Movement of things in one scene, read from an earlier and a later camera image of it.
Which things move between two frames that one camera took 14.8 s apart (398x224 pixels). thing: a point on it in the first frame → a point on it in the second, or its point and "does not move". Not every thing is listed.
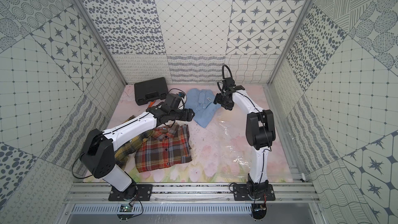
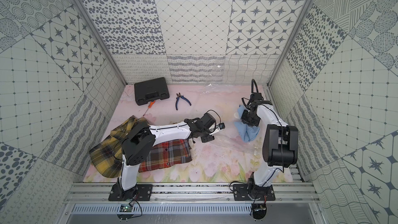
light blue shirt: (201, 102) → (248, 133)
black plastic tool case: (150, 91) does not move
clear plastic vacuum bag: (224, 143) → (193, 99)
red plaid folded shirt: (167, 146) does not move
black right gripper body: (222, 100) → (250, 118)
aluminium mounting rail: (299, 192) does not move
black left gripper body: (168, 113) → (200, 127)
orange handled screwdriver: (151, 103) does not move
